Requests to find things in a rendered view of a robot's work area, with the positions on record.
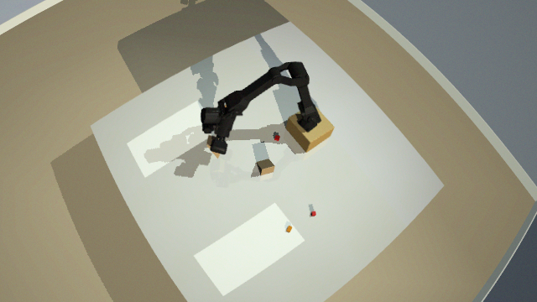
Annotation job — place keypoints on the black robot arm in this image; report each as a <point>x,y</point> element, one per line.
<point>238,101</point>

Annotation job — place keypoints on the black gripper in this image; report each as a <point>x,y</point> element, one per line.
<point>220,145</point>

